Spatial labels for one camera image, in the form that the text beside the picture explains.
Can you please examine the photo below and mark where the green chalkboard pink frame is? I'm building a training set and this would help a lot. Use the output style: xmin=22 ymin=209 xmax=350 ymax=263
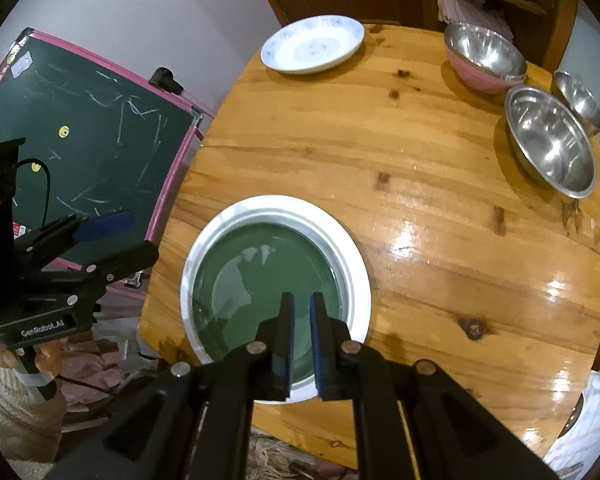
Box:
xmin=0 ymin=28 xmax=213 ymax=269

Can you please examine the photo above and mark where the white blue patterned plate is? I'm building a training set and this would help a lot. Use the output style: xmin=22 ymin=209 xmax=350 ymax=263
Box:
xmin=260 ymin=15 xmax=365 ymax=75

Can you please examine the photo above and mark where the pink folded cloth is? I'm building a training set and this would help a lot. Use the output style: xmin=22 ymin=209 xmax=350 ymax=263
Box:
xmin=437 ymin=0 xmax=514 ymax=40

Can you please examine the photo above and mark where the wooden round table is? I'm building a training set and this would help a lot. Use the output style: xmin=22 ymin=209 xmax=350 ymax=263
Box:
xmin=140 ymin=25 xmax=600 ymax=455

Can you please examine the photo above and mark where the small steel bowl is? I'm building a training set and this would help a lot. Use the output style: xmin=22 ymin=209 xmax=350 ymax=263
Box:
xmin=550 ymin=70 xmax=600 ymax=138

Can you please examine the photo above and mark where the large steel bowl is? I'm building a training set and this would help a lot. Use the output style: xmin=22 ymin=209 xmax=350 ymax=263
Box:
xmin=504 ymin=86 xmax=597 ymax=200

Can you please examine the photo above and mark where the black cable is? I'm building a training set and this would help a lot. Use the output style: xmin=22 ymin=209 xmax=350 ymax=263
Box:
xmin=14 ymin=157 xmax=53 ymax=229

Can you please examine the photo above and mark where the white knit left sleeve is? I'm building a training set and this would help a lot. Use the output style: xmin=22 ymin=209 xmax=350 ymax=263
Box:
xmin=0 ymin=347 xmax=67 ymax=479

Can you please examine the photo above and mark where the pink steel bowl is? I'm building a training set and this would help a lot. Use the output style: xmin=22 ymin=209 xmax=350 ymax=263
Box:
xmin=444 ymin=23 xmax=528 ymax=94

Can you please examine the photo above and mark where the person's left hand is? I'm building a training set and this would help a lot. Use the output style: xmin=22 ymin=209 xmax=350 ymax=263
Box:
xmin=0 ymin=336 xmax=70 ymax=376

